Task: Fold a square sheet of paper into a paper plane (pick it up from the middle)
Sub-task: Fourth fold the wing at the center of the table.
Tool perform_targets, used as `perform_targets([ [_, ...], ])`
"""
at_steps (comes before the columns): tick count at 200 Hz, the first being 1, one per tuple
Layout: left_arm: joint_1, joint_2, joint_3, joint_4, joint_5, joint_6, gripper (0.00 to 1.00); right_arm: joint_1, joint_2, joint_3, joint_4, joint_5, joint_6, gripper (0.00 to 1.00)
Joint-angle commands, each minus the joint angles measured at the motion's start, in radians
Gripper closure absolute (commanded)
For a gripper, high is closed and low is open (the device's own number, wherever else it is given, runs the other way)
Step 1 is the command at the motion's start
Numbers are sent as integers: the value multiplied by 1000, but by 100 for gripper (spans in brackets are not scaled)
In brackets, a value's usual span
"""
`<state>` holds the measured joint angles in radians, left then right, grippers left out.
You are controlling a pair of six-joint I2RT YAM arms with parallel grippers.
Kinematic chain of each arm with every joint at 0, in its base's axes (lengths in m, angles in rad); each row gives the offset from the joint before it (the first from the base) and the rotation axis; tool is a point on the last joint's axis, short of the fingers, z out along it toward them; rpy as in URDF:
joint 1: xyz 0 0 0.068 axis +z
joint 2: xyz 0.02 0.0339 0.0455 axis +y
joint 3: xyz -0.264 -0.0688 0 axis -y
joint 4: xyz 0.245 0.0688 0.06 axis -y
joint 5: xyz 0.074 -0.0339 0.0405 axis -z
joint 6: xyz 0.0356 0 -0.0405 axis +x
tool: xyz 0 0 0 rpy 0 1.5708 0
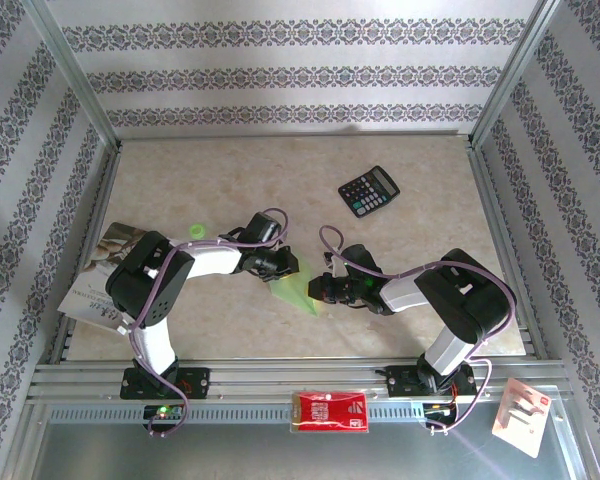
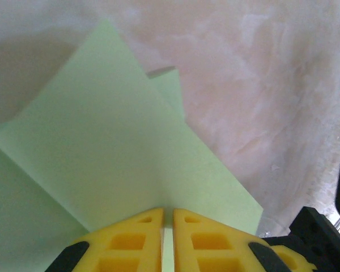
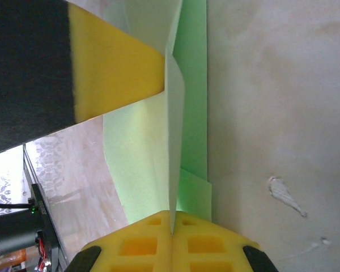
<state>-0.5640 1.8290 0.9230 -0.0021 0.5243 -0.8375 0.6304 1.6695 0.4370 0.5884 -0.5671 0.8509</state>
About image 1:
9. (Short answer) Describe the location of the black desk calculator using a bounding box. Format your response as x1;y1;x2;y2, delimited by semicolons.
337;165;402;220

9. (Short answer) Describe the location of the aluminium frame rail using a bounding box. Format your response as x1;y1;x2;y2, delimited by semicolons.
465;139;552;361
47;142;125;366
115;128;474;143

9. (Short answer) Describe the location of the grey slotted cable duct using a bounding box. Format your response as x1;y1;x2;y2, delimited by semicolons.
43;402;504;425

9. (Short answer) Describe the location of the white photo cover book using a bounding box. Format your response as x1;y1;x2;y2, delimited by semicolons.
57;221;151;331

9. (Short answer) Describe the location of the white and red card package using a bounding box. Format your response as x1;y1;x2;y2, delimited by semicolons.
490;376;552;459

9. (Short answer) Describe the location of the aluminium frame post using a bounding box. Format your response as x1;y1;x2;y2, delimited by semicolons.
468;0;566;151
23;0;125;151

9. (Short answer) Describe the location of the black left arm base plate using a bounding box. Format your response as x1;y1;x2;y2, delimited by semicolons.
119;366;212;401

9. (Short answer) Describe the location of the grey sheet metal panel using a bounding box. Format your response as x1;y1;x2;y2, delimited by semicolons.
27;419;589;480

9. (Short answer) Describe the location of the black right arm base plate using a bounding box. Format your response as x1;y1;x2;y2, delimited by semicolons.
384;363;480;400

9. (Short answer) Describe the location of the light green paper sheet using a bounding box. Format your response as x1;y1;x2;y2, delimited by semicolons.
268;258;327;319

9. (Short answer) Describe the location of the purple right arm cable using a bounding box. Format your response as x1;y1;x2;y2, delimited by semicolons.
318;224;519;435

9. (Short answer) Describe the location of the red packaged card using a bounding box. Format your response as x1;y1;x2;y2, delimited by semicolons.
290;390;371;435

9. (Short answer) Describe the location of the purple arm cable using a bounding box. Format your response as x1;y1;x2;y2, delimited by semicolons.
318;224;519;435
128;207;289;439

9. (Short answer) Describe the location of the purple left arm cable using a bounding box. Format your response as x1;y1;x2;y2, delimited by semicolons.
128;207;289;439

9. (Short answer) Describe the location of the wide aluminium base rail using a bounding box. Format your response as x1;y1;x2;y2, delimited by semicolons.
27;355;576;405

